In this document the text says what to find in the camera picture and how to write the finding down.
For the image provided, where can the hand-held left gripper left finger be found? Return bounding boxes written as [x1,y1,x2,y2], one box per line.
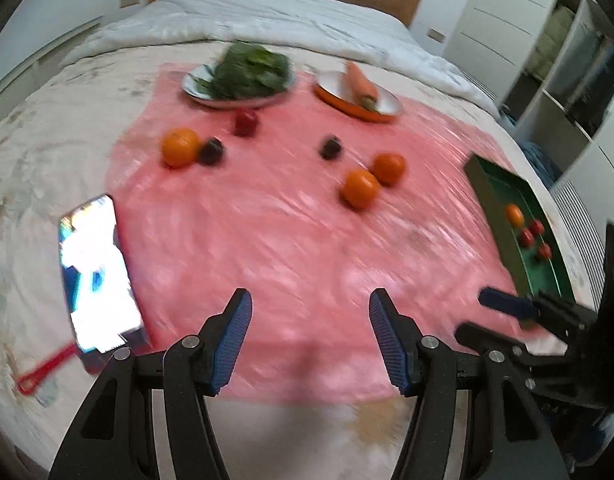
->
[48,287,253,480]

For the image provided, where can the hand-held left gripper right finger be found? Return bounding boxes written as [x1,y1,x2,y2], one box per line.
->
[368,288,570,480]

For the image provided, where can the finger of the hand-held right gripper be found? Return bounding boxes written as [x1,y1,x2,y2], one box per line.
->
[478,286,600,333]
[453,322,575,376]

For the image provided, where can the green rectangular tray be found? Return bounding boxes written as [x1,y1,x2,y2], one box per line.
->
[463,154,574,331]

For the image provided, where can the dark purple plum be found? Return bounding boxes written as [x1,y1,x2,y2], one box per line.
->
[198,139,226,166]
[320,135,344,162]

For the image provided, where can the pink plastic sheet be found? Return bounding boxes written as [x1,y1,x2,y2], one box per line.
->
[104,62,573,406]

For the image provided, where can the white slatted panel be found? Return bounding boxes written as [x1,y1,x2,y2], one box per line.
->
[552,180,608,311]

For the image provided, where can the smartphone in red case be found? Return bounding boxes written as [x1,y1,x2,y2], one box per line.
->
[57,193,152,376]

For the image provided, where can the blue cloth heap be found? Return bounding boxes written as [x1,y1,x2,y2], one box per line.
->
[517,142,563,186]

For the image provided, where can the white open shelf unit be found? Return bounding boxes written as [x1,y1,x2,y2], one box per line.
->
[502,0,614,201]

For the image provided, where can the dark hanging clothes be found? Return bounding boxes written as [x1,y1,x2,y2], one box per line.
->
[572,25,614,136]

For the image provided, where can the white round plate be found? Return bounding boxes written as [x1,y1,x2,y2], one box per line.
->
[182,62,297,110]

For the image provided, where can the carrot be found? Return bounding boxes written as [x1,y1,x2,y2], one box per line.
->
[344,60,380,110]

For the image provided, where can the orange oval dish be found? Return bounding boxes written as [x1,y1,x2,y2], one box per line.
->
[313,69,403,123]

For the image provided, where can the beige hanging jacket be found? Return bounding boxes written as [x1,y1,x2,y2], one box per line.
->
[530,5,575,81]

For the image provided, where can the leafy green vegetable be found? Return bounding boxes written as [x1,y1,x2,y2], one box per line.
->
[207,42,294,101]

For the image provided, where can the white wardrobe door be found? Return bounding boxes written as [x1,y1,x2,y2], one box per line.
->
[442,0,568,91]

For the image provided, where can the white duvet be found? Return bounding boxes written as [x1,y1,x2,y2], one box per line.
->
[62,0,498,111]

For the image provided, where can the red braided phone lanyard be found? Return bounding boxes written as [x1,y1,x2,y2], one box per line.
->
[16,342,80,395]

